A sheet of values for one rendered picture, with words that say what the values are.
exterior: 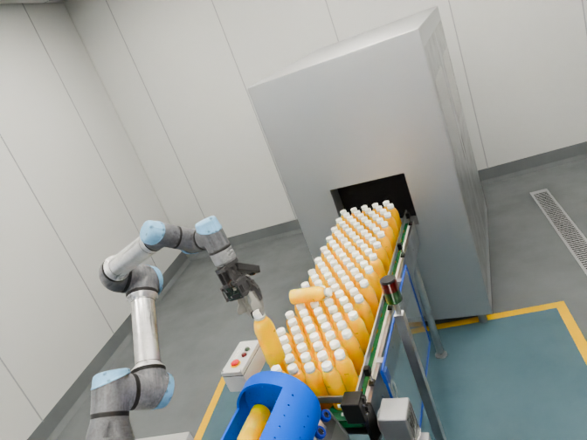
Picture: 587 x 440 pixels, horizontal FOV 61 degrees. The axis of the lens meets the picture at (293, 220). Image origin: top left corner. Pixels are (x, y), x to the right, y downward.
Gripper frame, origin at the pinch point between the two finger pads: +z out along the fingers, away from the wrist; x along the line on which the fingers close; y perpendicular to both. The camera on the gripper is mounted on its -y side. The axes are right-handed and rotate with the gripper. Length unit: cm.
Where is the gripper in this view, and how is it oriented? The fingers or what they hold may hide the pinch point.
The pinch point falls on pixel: (257, 312)
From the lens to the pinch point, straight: 168.6
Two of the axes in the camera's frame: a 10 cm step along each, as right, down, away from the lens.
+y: -3.7, 3.4, -8.7
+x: 8.2, -3.2, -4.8
